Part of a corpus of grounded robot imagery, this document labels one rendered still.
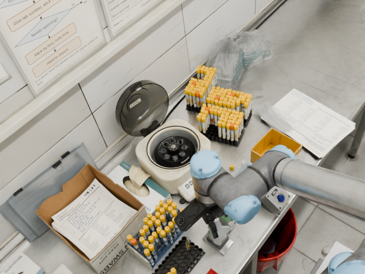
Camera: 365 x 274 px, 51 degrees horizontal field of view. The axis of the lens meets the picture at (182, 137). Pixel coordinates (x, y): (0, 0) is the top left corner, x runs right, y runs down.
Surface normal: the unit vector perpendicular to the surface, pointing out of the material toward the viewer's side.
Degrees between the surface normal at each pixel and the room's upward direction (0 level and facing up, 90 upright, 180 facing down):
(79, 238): 1
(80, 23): 92
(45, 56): 94
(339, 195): 58
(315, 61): 0
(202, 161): 0
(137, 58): 90
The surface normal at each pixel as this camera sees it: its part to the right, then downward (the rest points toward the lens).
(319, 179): -0.71, -0.52
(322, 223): -0.11, -0.62
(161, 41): 0.76, 0.45
